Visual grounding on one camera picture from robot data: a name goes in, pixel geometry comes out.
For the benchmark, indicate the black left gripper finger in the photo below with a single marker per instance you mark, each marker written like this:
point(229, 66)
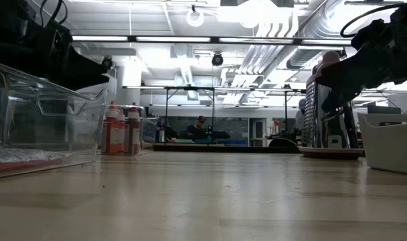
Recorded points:
point(84, 65)
point(83, 82)

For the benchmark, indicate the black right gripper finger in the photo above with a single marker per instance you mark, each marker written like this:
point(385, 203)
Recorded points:
point(350, 92)
point(347, 75)

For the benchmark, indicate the red colouring bottle pink cap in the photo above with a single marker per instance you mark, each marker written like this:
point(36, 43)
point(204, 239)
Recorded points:
point(110, 134)

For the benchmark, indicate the red packet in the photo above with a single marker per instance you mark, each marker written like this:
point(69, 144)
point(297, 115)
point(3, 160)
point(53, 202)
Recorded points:
point(22, 164)

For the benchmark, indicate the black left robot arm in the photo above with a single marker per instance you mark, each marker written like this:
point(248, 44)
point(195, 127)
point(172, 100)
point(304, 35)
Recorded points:
point(12, 33)

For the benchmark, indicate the black ceiling spotlight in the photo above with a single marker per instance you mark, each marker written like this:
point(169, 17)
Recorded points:
point(106, 62)
point(217, 59)

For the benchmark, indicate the clear plastic bin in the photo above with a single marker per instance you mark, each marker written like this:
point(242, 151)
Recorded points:
point(39, 127)
point(146, 127)

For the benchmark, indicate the white plastic bin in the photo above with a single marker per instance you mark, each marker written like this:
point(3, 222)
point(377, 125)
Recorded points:
point(391, 150)

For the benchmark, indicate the black overhead light beam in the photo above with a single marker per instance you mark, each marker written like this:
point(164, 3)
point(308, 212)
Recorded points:
point(215, 39)

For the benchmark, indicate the silver ventilation duct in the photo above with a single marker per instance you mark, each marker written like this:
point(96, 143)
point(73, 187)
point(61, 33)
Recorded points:
point(324, 23)

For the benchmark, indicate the black curved bracket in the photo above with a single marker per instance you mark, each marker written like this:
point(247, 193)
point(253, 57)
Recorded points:
point(284, 144)

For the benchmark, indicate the black background workstation frame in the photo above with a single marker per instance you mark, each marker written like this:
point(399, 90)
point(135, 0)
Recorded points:
point(190, 88)

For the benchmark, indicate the black table frame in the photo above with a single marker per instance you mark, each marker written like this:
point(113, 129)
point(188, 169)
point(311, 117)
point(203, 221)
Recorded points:
point(210, 148)

